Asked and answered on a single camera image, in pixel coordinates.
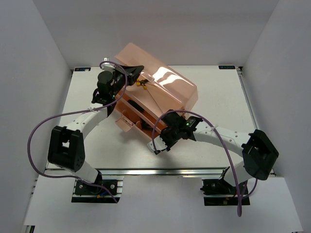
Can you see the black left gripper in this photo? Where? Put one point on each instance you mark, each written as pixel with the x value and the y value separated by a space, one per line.
pixel 135 71

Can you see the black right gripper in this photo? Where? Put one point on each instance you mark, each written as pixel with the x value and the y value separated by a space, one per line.
pixel 168 145

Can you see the yellow black hex key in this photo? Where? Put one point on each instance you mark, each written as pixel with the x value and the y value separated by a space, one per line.
pixel 144 83

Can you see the pink plastic toolbox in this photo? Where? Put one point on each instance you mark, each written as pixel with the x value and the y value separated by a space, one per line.
pixel 171 90

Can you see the small black green screwdriver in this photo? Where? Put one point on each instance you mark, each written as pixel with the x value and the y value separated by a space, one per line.
pixel 145 125

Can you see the green handled screwdriver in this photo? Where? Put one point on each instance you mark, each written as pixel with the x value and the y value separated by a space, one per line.
pixel 136 106

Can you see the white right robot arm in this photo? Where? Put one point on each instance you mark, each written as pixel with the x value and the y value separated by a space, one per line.
pixel 256 149

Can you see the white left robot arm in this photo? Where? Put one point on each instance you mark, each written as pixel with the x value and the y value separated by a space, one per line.
pixel 66 149

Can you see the blue label sticker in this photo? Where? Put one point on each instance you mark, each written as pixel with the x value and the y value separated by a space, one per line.
pixel 82 69

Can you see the aluminium front rail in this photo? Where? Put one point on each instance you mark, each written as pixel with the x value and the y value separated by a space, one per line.
pixel 183 172

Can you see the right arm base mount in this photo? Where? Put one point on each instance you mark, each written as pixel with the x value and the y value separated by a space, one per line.
pixel 217 195

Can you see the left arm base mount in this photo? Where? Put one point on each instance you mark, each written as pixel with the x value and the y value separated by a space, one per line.
pixel 83 193

